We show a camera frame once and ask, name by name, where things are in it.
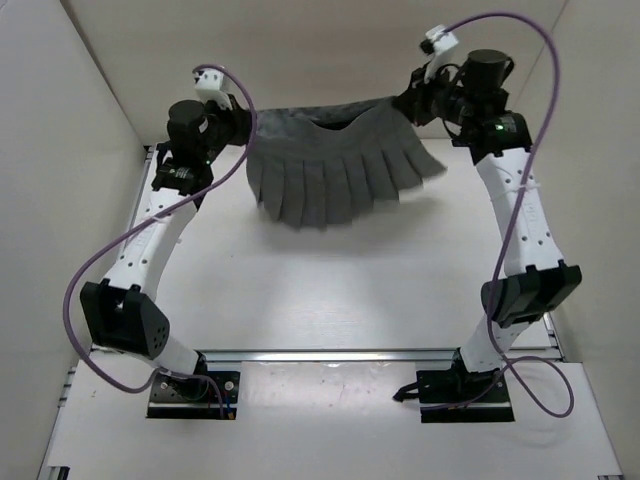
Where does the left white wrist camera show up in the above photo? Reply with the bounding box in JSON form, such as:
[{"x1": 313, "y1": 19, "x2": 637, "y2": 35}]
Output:
[{"x1": 192, "y1": 67, "x2": 232, "y2": 110}]

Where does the grey pleated skirt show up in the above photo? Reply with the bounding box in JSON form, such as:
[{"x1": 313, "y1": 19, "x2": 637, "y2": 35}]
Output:
[{"x1": 246, "y1": 97, "x2": 447, "y2": 230}]

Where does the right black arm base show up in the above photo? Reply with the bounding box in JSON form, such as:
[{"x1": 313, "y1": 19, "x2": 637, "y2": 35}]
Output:
[{"x1": 393, "y1": 351, "x2": 515, "y2": 424}]

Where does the purple cable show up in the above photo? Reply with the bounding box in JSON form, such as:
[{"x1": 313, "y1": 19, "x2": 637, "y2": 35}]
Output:
[
  {"x1": 424, "y1": 12, "x2": 576, "y2": 419},
  {"x1": 63, "y1": 63, "x2": 261, "y2": 394}
]

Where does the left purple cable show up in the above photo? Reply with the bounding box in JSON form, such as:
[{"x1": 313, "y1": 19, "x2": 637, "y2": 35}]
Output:
[{"x1": 63, "y1": 63, "x2": 261, "y2": 394}]

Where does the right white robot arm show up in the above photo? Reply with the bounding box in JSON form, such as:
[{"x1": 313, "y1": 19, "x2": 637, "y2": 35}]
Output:
[{"x1": 394, "y1": 49, "x2": 582, "y2": 401}]

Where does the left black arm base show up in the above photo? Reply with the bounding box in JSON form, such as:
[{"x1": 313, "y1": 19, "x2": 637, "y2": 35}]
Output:
[{"x1": 146, "y1": 369, "x2": 241, "y2": 421}]

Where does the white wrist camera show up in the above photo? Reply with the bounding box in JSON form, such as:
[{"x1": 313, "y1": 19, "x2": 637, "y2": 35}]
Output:
[
  {"x1": 419, "y1": 25, "x2": 459, "y2": 83},
  {"x1": 192, "y1": 67, "x2": 232, "y2": 110}
]

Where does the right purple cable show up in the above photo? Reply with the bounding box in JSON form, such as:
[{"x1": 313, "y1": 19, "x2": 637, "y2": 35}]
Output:
[{"x1": 424, "y1": 12, "x2": 576, "y2": 419}]

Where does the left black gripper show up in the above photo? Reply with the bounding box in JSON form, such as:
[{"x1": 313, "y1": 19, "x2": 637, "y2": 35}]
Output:
[{"x1": 205, "y1": 88, "x2": 259, "y2": 155}]

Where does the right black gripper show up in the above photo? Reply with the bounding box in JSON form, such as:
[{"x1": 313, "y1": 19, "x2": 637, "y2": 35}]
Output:
[{"x1": 394, "y1": 62, "x2": 476, "y2": 130}]

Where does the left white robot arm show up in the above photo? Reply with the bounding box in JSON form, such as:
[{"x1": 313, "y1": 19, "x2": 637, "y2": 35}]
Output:
[{"x1": 80, "y1": 95, "x2": 251, "y2": 398}]

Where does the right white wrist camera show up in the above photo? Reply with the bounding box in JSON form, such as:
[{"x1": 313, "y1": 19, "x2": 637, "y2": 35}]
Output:
[{"x1": 419, "y1": 25, "x2": 459, "y2": 83}]

